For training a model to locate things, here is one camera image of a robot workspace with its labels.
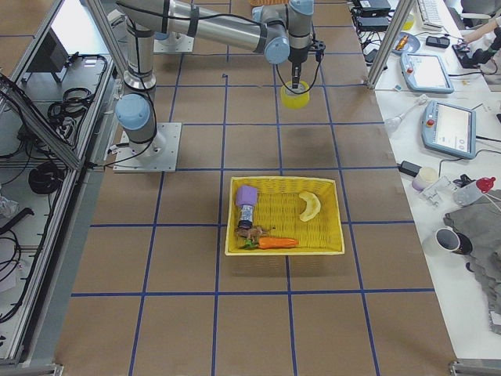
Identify black monitor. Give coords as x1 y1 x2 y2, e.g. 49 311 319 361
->
22 27 70 83

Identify small labelled bottle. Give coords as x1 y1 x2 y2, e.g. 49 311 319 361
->
238 204 254 230

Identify brown toy animal figure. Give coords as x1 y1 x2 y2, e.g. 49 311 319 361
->
236 226 270 244

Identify red cap bottle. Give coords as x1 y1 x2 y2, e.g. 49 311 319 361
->
452 177 496 206

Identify white light bulb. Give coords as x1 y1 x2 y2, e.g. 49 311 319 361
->
384 94 429 136

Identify far teach pendant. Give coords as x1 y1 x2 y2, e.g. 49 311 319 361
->
400 52 454 94

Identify black power adapter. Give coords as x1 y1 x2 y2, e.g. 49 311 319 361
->
398 161 422 178

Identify black electronics box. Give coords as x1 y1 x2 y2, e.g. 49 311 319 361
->
351 0 391 32

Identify yellow banana slice toy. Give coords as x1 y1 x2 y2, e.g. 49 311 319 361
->
299 191 321 222

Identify grey cloth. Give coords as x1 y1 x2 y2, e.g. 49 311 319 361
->
443 203 500 334

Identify aluminium frame post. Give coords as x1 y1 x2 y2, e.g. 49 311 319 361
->
366 0 414 89

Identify teach pendant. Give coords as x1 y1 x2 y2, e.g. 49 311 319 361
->
400 52 454 94
421 100 477 160

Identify clear plastic holder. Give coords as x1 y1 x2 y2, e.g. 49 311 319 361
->
420 176 457 207

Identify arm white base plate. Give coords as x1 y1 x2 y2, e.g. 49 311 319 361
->
112 122 182 173
153 32 194 55

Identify blue dish with orange item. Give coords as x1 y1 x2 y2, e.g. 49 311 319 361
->
391 32 421 55

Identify coiled black cables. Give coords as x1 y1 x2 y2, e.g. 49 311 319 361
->
27 160 64 195

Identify yellow plastic basket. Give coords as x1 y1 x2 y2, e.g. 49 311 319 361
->
225 176 344 256

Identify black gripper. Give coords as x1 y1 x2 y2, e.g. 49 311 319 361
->
288 37 326 89

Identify left aluminium frame rail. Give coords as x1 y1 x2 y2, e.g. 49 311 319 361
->
1 1 114 373

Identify near teach pendant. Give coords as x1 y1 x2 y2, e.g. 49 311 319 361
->
421 100 477 160

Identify white black mug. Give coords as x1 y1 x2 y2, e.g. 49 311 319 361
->
434 227 473 255

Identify orange toy carrot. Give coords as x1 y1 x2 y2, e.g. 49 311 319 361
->
242 237 299 250

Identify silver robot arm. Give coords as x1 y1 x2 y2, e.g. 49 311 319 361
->
115 1 325 168

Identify yellow tape roll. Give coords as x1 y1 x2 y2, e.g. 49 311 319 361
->
280 81 310 110

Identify white lilac jar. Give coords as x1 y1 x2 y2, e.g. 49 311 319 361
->
412 167 438 191

